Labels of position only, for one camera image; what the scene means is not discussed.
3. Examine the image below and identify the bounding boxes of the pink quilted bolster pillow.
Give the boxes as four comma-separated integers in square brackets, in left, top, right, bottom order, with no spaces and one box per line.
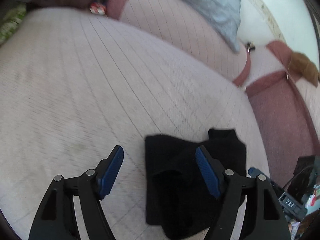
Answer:
[107,0,251,86]

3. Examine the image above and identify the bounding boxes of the small black white toy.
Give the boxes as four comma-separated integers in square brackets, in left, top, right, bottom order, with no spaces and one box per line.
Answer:
[246,41,255,54]

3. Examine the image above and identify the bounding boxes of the red white small box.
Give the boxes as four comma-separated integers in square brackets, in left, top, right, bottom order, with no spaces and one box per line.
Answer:
[89,2,107,16]

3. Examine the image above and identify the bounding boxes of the black pants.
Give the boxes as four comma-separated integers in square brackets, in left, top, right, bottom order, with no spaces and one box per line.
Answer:
[145,128,246,239]

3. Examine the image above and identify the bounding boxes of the green patterned folded blanket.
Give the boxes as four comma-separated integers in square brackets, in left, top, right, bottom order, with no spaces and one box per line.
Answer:
[0,3,27,46]

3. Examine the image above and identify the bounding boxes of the pink quilted bed cover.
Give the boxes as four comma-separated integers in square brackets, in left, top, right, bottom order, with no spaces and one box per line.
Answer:
[1,8,269,239]

